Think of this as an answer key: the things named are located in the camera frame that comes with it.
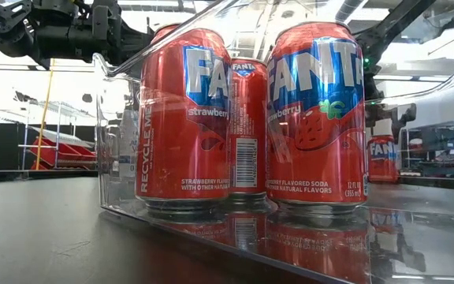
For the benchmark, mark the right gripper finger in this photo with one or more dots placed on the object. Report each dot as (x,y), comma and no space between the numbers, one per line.
(400,114)
(376,115)

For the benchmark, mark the red Fanta soda can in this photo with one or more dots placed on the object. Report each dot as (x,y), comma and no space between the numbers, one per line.
(172,138)
(313,138)
(246,130)
(382,161)

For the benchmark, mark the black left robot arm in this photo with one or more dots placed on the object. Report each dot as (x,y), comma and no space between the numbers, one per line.
(2,23)

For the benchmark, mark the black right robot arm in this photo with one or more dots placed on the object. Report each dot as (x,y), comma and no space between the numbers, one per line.
(392,23)

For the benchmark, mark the red storage bin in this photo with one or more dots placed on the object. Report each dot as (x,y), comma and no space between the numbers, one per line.
(81,162)
(53,148)

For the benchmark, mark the clear plastic bin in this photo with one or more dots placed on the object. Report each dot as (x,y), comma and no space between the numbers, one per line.
(408,244)

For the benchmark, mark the metal rack cart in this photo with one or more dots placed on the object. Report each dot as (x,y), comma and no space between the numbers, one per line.
(26,138)

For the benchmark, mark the black table mat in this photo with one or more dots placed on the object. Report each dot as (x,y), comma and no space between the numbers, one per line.
(34,236)

